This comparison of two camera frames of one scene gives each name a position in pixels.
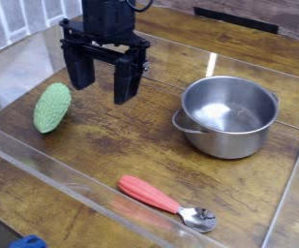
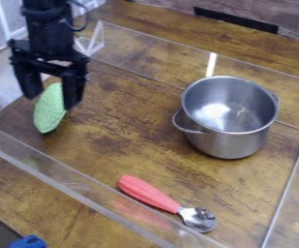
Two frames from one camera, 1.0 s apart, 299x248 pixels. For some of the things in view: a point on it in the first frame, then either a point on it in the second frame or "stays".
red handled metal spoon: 197,218 stays
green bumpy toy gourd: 53,105 stays
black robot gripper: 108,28 -> 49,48
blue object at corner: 29,241 stays
